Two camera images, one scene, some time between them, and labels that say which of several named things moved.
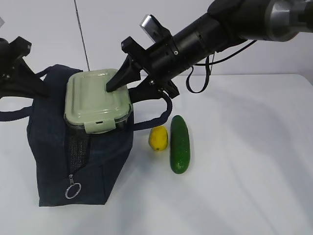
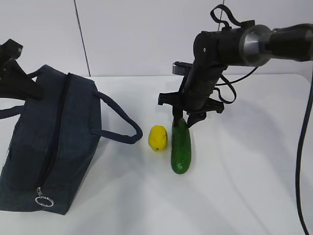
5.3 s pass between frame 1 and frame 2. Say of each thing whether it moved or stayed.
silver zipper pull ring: moved
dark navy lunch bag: moved
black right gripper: moved
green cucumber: stayed
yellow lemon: stayed
